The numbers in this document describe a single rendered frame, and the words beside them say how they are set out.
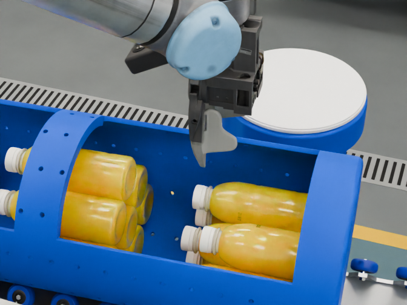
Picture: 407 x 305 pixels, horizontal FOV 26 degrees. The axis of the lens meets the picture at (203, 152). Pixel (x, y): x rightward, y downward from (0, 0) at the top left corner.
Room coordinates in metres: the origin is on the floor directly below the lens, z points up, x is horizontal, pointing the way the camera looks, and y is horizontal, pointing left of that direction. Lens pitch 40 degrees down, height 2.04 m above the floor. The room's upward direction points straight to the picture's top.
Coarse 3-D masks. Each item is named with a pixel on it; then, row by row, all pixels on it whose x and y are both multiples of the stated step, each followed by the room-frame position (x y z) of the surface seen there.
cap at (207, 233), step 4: (204, 228) 0.92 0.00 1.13; (208, 228) 0.92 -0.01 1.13; (212, 228) 0.92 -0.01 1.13; (204, 232) 0.91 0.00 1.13; (208, 232) 0.91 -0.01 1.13; (212, 232) 0.91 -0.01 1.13; (200, 236) 0.91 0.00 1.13; (204, 236) 0.90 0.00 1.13; (208, 236) 0.90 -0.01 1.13; (212, 236) 0.90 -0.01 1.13; (200, 240) 0.90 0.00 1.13; (204, 240) 0.90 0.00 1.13; (208, 240) 0.90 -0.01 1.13; (212, 240) 0.90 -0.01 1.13; (200, 244) 0.90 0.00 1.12; (204, 244) 0.90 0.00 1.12; (208, 244) 0.90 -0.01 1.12; (200, 248) 0.90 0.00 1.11; (204, 248) 0.89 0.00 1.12; (208, 248) 0.89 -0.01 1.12; (208, 252) 0.90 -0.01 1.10; (212, 252) 0.90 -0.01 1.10
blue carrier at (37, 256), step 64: (0, 128) 1.20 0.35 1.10; (64, 128) 1.03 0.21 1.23; (128, 128) 1.11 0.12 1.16; (64, 192) 0.93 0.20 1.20; (192, 192) 1.10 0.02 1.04; (320, 192) 0.89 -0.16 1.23; (0, 256) 0.90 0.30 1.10; (64, 256) 0.87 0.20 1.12; (128, 256) 0.86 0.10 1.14; (320, 256) 0.81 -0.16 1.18
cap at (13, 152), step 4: (12, 148) 1.06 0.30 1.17; (16, 148) 1.06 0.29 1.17; (8, 152) 1.05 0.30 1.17; (12, 152) 1.05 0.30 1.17; (16, 152) 1.05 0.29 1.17; (8, 156) 1.04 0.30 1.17; (12, 156) 1.04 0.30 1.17; (16, 156) 1.04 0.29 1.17; (8, 160) 1.04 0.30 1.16; (12, 160) 1.04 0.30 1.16; (8, 164) 1.04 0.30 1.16; (12, 164) 1.04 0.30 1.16; (8, 168) 1.03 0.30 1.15; (12, 168) 1.03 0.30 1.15
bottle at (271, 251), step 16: (240, 224) 0.92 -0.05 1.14; (224, 240) 0.89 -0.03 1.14; (240, 240) 0.88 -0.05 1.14; (256, 240) 0.88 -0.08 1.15; (272, 240) 0.88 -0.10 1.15; (288, 240) 0.88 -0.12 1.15; (224, 256) 0.88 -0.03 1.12; (240, 256) 0.87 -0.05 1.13; (256, 256) 0.86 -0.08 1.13; (272, 256) 0.86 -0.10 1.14; (288, 256) 0.86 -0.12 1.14; (256, 272) 0.86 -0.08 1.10; (272, 272) 0.85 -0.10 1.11; (288, 272) 0.85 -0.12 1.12
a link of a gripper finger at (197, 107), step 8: (192, 88) 0.89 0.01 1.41; (192, 96) 0.88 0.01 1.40; (192, 104) 0.87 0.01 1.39; (200, 104) 0.87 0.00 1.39; (192, 112) 0.87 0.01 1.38; (200, 112) 0.87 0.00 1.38; (192, 120) 0.87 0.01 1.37; (200, 120) 0.87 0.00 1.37; (192, 128) 0.87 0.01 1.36; (200, 128) 0.87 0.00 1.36; (192, 136) 0.87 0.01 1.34; (200, 136) 0.87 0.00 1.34
